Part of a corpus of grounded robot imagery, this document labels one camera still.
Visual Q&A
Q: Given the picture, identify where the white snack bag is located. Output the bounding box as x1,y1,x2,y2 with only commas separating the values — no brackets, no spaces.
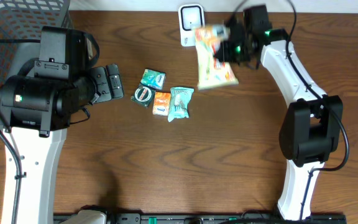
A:
194,24,239,90

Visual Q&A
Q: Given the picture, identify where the teal tissue pack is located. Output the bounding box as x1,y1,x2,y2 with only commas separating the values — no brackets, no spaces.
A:
140,68,166,90

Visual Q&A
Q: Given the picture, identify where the orange small box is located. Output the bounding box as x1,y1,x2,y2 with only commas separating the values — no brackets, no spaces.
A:
152,92,171,116

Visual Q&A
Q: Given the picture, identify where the teal small packet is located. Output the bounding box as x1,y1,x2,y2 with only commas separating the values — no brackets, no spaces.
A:
168,87,194,122

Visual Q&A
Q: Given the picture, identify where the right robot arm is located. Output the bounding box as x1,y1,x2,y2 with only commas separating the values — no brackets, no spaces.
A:
214,4,349,223

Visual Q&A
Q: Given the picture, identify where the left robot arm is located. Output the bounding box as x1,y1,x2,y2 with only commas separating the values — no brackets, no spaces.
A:
0,26,124,223

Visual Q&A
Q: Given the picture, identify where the white barcode scanner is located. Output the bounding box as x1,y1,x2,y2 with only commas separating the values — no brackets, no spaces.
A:
178,4,205,47

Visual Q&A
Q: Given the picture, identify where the grey plastic mesh basket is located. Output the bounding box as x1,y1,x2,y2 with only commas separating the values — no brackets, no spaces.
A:
0,0,72,129

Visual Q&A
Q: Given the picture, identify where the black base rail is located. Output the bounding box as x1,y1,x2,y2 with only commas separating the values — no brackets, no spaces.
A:
53,212,347,224

